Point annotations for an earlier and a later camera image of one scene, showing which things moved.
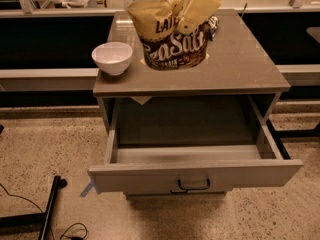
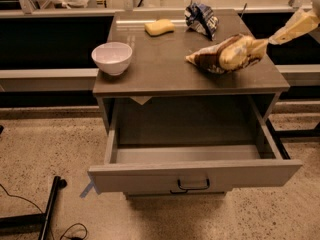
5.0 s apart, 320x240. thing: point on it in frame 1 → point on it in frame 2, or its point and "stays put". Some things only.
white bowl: x=113 y=57 stays put
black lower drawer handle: x=183 y=192 stays put
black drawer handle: x=194 y=188 stays put
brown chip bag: x=153 y=22 → x=231 y=54
